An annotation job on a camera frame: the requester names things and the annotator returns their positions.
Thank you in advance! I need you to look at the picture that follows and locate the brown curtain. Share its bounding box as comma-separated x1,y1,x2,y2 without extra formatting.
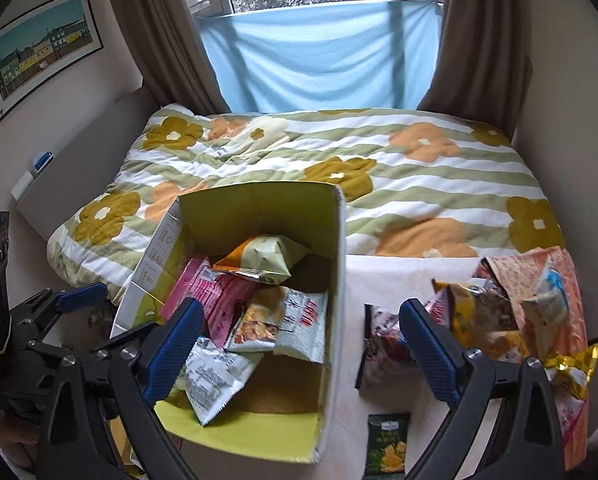
418,0,532,138
110,0,229,115

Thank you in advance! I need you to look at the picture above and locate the white grey text snack packet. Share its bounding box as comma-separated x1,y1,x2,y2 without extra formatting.
182,337,263,427

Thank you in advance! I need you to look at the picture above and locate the gold foil snack packet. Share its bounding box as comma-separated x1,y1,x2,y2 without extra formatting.
543,344,598,400

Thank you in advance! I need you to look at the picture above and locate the left brown curtain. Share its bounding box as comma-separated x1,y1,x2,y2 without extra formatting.
110,0,229,115

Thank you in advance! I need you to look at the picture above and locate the person left hand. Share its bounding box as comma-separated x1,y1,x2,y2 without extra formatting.
0,412,40,471

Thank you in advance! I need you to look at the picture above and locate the framed houses picture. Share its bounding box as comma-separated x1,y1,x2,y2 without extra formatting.
0,0,102,121

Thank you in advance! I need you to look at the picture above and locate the floral striped quilt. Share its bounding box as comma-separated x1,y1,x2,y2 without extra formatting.
46,104,564,301

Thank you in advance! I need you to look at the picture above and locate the white red lettered snack bag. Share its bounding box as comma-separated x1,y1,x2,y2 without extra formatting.
225,286,328,364

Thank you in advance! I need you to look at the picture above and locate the green cardboard box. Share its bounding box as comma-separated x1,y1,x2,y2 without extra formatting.
113,181,346,464

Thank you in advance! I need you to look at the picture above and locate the pink striped snack packet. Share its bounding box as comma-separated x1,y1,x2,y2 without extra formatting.
161,255,259,348

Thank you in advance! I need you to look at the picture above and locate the brown Oishi chocolate snack bag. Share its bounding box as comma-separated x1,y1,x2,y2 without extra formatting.
355,304,416,390

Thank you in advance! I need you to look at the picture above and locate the grey headboard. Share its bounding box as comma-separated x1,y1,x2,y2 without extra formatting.
17,87,159,240

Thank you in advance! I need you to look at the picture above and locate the green nut snack packet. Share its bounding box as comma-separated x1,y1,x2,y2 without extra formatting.
362,413,410,480

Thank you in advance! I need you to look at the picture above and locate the right brown curtain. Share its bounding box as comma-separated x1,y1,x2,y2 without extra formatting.
418,0,532,138

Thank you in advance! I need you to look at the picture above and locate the yellow black snack bag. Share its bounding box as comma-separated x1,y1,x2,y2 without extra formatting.
425,278,526,363

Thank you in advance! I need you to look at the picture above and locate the light blue hanging cloth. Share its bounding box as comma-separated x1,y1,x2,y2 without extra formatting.
197,0,442,114

